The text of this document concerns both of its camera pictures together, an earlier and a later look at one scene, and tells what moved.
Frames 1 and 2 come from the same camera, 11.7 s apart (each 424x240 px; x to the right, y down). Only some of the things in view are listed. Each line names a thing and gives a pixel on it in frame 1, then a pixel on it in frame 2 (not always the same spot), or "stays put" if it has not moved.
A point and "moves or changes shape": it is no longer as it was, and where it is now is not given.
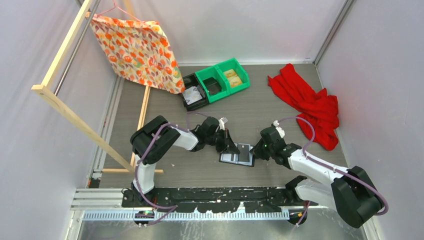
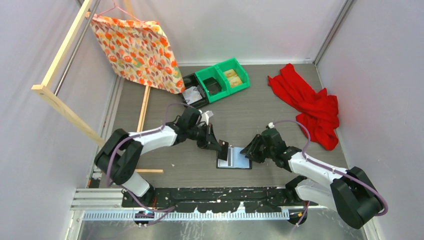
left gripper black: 228,145 -> 212,142
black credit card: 244,155 moves or changes shape
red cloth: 317,112 stays put
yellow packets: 233,78 stays put
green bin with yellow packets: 237,77 stays put
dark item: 212,85 stays put
